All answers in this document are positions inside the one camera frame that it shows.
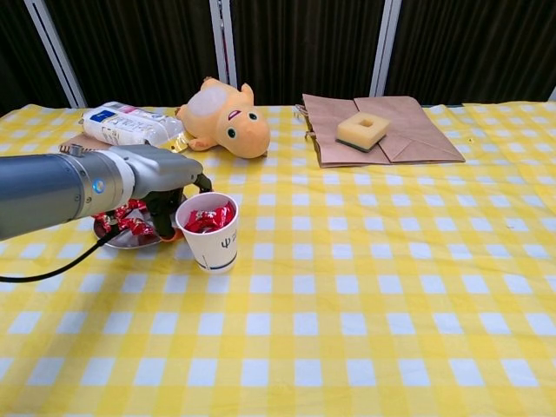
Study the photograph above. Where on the orange plush toy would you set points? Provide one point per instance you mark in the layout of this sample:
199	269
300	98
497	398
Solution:
243	134

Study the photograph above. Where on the yellow checked tablecloth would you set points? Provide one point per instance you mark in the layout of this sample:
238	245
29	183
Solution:
347	304

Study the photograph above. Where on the black pleated curtain panel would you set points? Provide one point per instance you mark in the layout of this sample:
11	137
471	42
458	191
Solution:
17	52
304	43
139	43
478	43

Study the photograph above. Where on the silver metal plate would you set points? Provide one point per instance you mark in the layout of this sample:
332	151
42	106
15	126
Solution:
126	243

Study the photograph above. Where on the white frame post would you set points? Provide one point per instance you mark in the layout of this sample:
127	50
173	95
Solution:
61	61
217	35
386	43

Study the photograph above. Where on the brown paper bag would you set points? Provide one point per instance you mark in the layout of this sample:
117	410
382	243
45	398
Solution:
412	130

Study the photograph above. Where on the yellow square sponge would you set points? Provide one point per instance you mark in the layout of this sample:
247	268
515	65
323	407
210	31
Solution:
347	134

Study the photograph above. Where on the white rice bag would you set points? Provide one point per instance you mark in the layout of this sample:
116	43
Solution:
126	128

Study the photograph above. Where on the white paper cup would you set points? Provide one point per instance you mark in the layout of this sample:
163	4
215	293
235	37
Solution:
217	252

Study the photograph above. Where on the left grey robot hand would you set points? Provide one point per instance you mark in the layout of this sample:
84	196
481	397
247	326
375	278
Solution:
160	174

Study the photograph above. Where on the red candy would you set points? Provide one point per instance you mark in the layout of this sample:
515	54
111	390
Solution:
139	226
104	220
195	218
130	207
223	213

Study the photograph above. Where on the brown spiral notebook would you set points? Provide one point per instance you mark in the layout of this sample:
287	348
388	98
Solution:
80	143

